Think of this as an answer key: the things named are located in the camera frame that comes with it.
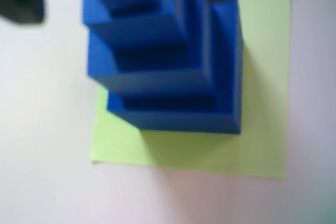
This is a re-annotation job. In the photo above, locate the small blue cube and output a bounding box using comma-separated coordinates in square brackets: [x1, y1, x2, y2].
[81, 0, 191, 53]

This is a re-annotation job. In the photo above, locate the medium blue cube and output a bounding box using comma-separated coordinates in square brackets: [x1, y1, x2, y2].
[86, 0, 212, 98]

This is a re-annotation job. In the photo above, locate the large blue cube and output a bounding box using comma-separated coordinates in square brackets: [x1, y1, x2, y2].
[106, 0, 244, 136]

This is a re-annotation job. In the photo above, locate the green paper square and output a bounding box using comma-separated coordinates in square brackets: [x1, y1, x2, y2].
[90, 0, 292, 180]

